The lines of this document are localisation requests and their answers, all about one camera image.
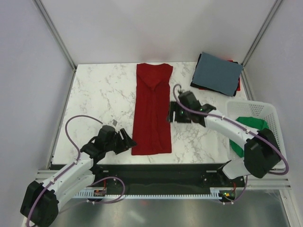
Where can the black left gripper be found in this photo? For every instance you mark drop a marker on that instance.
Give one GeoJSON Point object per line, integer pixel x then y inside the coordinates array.
{"type": "Point", "coordinates": [129, 142]}

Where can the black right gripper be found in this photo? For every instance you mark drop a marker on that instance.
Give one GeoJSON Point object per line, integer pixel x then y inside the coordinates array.
{"type": "Point", "coordinates": [173, 106]}

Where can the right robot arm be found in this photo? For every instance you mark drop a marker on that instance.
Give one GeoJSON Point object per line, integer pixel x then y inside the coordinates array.
{"type": "Point", "coordinates": [261, 150]}

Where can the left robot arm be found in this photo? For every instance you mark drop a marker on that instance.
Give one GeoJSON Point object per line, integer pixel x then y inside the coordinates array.
{"type": "Point", "coordinates": [43, 201]}

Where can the folded grey-blue t-shirt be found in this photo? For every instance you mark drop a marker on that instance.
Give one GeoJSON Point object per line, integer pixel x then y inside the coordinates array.
{"type": "Point", "coordinates": [217, 73]}

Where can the white plastic laundry basket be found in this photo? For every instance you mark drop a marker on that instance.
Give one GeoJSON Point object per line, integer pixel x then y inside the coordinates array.
{"type": "Point", "coordinates": [244, 108]}

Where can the green t-shirt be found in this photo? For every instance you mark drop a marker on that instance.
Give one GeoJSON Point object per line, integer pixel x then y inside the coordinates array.
{"type": "Point", "coordinates": [252, 122]}

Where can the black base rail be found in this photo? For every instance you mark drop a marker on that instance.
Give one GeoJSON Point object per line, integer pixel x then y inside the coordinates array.
{"type": "Point", "coordinates": [164, 178]}

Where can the right aluminium frame post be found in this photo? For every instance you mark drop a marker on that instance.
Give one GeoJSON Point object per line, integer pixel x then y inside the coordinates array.
{"type": "Point", "coordinates": [264, 27]}

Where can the aluminium frame post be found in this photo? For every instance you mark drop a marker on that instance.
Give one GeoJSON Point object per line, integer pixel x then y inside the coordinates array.
{"type": "Point", "coordinates": [53, 30]}
{"type": "Point", "coordinates": [264, 27]}

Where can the left aluminium frame post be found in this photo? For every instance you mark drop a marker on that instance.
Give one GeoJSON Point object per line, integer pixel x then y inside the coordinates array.
{"type": "Point", "coordinates": [53, 30]}

